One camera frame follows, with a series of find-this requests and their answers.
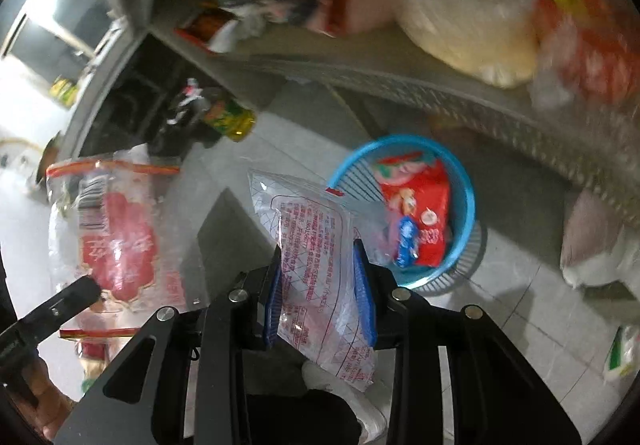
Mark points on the person's left hand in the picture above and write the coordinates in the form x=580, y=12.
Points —
x=50, y=400

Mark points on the small blue packet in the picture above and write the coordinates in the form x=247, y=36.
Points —
x=406, y=237

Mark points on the red printed box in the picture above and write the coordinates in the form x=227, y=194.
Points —
x=205, y=27

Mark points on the window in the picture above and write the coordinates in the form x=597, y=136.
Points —
x=65, y=10

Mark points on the red snack packet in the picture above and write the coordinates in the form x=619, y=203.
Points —
x=425, y=195

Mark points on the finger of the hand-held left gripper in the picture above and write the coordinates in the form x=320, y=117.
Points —
x=60, y=305

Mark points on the green white package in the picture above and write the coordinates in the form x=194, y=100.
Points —
x=622, y=355

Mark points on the grey kitchen counter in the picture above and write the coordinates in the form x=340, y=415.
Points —
x=100, y=75

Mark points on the white crumpled wrapper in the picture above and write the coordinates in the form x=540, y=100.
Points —
x=595, y=245

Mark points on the blue plastic basket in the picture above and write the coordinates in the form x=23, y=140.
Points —
x=466, y=205

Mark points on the pink plastic basin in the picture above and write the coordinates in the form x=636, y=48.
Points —
x=370, y=10

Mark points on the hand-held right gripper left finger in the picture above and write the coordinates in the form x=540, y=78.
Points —
x=272, y=305

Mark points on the clear bag with yellow contents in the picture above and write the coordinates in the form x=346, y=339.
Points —
x=465, y=15

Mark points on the clear bag with red print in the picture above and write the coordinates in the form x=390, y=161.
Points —
x=120, y=235

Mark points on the copper pot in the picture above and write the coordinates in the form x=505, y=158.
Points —
x=50, y=160

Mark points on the perforated metal shelf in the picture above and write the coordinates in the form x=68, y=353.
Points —
x=450, y=95

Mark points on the yellow dish soap bottle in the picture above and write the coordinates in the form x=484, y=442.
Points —
x=64, y=92

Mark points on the person's dark trouser leg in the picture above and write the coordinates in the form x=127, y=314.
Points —
x=300, y=417

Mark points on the clear printed plastic bag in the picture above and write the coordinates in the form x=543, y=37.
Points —
x=310, y=235

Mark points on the person's white shoe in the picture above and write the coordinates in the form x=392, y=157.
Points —
x=370, y=405

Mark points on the small crumpled plastic bag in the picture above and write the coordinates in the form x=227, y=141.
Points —
x=240, y=30

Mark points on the clear bag with red contents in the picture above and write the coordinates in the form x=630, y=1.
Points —
x=590, y=55

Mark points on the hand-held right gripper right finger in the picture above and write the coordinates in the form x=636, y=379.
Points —
x=365, y=300

